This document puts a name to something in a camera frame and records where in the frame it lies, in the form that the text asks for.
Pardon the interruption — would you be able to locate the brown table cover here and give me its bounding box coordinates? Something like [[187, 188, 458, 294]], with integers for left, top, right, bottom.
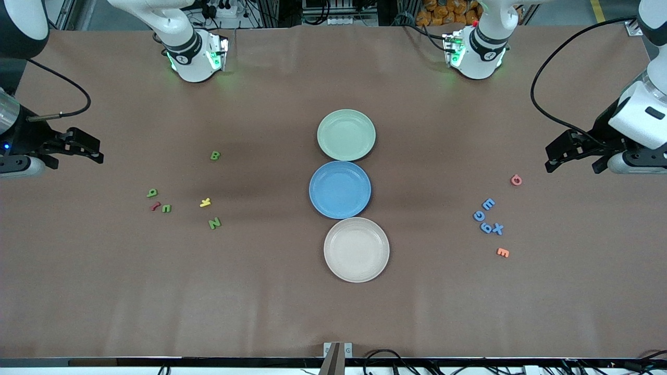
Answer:
[[0, 23, 667, 360]]

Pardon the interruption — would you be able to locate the white power strip with plugs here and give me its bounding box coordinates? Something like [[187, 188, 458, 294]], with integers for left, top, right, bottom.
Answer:
[[200, 0, 239, 19]]

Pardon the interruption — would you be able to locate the blue plate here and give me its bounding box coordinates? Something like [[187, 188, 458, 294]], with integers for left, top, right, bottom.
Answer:
[[308, 160, 372, 220]]

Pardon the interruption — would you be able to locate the beige plate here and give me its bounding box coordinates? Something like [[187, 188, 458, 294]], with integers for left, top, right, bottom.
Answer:
[[323, 217, 390, 283]]

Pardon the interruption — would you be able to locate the pile of orange fruit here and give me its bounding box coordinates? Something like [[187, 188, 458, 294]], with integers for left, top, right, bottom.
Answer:
[[415, 0, 480, 28]]

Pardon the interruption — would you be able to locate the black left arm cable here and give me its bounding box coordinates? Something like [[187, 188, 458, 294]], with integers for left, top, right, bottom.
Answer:
[[530, 17, 640, 153]]

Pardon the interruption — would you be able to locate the black looped cable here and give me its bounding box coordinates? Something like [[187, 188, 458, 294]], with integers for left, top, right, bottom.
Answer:
[[362, 348, 417, 375]]

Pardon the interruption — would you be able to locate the black base cable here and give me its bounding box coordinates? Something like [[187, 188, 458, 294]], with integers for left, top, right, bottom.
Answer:
[[401, 21, 449, 52]]

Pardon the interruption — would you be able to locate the pale green plate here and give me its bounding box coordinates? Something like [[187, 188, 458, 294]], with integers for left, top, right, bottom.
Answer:
[[317, 109, 376, 162]]

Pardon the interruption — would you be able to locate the brown post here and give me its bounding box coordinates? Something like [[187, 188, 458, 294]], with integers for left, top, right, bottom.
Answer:
[[318, 342, 345, 375]]

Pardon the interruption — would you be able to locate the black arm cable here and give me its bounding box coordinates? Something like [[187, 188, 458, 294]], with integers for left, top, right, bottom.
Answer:
[[25, 57, 92, 122], [530, 17, 640, 153]]

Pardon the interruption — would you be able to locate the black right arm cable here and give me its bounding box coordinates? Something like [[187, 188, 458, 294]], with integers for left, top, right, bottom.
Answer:
[[25, 57, 92, 122]]

